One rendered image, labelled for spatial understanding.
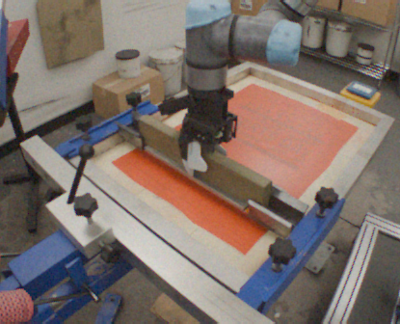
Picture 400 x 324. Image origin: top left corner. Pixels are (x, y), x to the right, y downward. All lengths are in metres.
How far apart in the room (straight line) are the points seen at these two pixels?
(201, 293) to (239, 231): 0.22
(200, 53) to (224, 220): 0.34
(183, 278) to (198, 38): 0.37
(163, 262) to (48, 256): 0.19
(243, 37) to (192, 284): 0.38
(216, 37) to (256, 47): 0.07
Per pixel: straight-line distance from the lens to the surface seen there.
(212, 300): 0.50
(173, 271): 0.53
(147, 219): 0.67
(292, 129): 1.00
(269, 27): 0.55
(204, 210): 0.73
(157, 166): 0.84
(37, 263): 0.59
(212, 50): 0.57
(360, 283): 1.62
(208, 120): 0.64
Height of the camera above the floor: 1.48
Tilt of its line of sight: 39 degrees down
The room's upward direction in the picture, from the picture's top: straight up
